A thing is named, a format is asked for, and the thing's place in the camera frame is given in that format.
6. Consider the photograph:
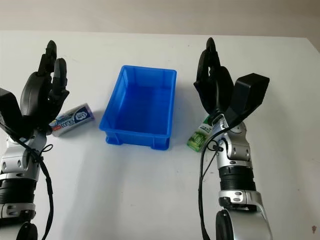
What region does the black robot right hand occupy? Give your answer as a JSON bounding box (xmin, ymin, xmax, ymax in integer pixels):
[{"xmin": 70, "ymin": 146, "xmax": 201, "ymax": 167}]
[{"xmin": 193, "ymin": 37, "xmax": 236, "ymax": 119}]

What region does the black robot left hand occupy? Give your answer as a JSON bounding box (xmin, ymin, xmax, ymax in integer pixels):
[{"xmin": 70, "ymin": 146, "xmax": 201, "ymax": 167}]
[{"xmin": 19, "ymin": 39, "xmax": 70, "ymax": 133}]

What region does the blue plastic tray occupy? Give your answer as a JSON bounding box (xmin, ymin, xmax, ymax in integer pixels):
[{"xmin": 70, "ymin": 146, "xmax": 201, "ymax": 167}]
[{"xmin": 99, "ymin": 65, "xmax": 178, "ymax": 152}]

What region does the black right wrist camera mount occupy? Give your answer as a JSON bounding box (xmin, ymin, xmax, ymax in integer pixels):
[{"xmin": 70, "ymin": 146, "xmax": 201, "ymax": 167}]
[{"xmin": 226, "ymin": 73, "xmax": 271, "ymax": 126}]

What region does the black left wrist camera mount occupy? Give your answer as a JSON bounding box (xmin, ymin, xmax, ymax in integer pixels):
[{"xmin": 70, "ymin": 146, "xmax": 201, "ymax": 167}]
[{"xmin": 0, "ymin": 87, "xmax": 27, "ymax": 141}]

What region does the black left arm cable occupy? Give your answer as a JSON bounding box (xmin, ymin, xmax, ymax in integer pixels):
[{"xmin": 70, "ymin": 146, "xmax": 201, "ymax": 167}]
[{"xmin": 3, "ymin": 123, "xmax": 55, "ymax": 240}]

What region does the purple white gum can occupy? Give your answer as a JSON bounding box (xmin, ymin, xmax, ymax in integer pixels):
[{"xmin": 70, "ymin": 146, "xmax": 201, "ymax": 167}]
[{"xmin": 49, "ymin": 102, "xmax": 96, "ymax": 138}]

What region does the green white long box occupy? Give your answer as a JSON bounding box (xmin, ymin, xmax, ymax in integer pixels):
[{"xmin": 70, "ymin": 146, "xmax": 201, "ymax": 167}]
[{"xmin": 187, "ymin": 115, "xmax": 216, "ymax": 153}]

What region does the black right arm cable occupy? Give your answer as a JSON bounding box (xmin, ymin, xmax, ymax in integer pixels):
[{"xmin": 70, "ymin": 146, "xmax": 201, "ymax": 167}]
[{"xmin": 198, "ymin": 117, "xmax": 242, "ymax": 240}]

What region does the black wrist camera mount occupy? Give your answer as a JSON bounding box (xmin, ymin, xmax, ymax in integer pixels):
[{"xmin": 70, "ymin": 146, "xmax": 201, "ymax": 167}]
[
  {"xmin": 0, "ymin": 87, "xmax": 27, "ymax": 141},
  {"xmin": 226, "ymin": 73, "xmax": 271, "ymax": 126}
]

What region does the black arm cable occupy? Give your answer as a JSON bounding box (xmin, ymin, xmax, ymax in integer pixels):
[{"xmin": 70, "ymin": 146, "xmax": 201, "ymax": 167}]
[
  {"xmin": 3, "ymin": 123, "xmax": 55, "ymax": 240},
  {"xmin": 198, "ymin": 117, "xmax": 242, "ymax": 240}
]

